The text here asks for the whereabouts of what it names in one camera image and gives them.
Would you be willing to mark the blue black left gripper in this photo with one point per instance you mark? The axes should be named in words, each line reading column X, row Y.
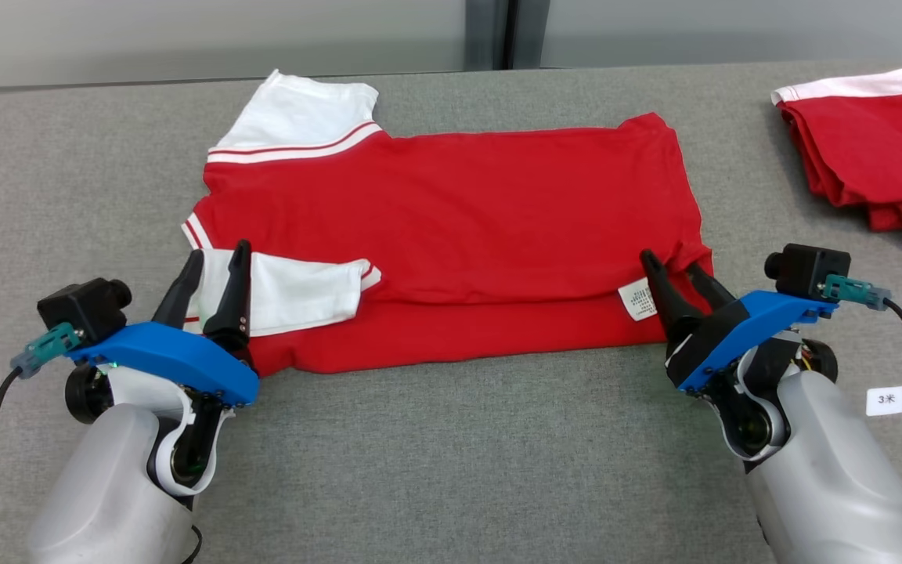
column 169, row 356

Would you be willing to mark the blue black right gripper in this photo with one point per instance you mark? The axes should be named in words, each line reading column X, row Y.
column 748, row 329

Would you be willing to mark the red shorts with white band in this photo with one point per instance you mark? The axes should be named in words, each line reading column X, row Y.
column 874, row 149

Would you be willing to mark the red jersey with white sleeves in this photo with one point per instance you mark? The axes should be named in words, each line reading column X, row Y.
column 459, row 219

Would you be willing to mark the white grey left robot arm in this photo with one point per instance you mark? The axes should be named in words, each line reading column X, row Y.
column 106, row 486

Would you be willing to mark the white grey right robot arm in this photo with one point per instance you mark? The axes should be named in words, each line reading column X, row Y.
column 827, row 470

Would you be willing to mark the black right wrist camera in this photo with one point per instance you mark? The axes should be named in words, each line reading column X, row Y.
column 807, row 270

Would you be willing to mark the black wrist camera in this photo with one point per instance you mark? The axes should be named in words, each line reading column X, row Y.
column 83, row 309
column 807, row 270

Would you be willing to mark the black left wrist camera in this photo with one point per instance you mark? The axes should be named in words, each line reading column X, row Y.
column 83, row 309

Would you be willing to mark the grey metal partition post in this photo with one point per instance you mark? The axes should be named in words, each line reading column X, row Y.
column 490, row 31

